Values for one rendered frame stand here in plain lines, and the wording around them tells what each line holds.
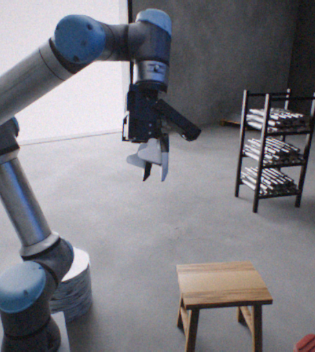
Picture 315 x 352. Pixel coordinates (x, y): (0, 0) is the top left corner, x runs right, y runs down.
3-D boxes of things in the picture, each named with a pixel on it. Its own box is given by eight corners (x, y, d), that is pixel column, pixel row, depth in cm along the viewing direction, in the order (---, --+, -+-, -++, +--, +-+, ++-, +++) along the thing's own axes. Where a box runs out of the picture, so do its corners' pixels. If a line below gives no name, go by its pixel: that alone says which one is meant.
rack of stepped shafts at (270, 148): (256, 215, 249) (272, 95, 215) (230, 193, 290) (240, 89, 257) (302, 210, 258) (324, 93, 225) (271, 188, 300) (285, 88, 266)
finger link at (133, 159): (122, 172, 73) (128, 139, 68) (146, 174, 75) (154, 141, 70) (124, 180, 70) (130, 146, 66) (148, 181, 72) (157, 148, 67)
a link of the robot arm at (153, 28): (137, 26, 70) (174, 25, 69) (134, 74, 70) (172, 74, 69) (128, 6, 62) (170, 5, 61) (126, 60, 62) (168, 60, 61)
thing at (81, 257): (13, 278, 141) (13, 276, 141) (49, 243, 168) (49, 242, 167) (71, 288, 135) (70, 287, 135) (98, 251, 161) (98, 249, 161)
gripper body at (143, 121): (121, 144, 67) (124, 90, 67) (158, 148, 69) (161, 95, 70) (127, 140, 60) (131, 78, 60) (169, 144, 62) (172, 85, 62)
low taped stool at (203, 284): (243, 317, 151) (250, 260, 140) (264, 362, 129) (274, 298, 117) (174, 322, 148) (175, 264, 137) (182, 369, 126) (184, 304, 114)
